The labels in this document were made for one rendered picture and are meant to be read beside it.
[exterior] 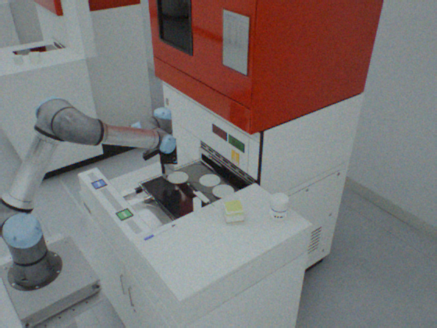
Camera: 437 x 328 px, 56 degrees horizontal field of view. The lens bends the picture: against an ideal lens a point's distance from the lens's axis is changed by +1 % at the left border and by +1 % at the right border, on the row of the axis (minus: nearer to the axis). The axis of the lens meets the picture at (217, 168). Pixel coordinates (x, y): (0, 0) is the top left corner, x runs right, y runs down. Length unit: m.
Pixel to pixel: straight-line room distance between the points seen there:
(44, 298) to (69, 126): 0.60
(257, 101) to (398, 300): 1.67
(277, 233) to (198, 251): 0.31
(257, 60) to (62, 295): 1.09
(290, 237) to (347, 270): 1.32
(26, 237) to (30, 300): 0.23
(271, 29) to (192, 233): 0.82
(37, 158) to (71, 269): 0.43
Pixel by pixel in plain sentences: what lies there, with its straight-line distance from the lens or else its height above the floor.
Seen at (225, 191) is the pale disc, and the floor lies 0.90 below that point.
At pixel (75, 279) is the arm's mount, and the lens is 1.63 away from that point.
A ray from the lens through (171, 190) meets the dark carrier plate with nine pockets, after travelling 1.91.
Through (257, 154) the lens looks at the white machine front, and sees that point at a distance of 1.77.
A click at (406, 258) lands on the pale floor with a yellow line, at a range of 3.10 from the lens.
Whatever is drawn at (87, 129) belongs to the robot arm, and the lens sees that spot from 1.44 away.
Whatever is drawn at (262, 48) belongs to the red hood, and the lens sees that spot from 1.56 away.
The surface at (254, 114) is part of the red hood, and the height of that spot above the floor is 1.32.
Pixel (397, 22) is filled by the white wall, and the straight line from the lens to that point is 2.99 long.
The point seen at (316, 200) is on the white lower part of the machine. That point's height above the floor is 0.64.
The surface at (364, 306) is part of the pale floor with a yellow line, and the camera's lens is 2.72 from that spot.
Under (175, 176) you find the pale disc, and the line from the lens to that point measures 2.00.
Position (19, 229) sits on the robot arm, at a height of 1.11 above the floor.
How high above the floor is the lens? 2.05
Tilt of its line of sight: 34 degrees down
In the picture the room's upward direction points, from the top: straight up
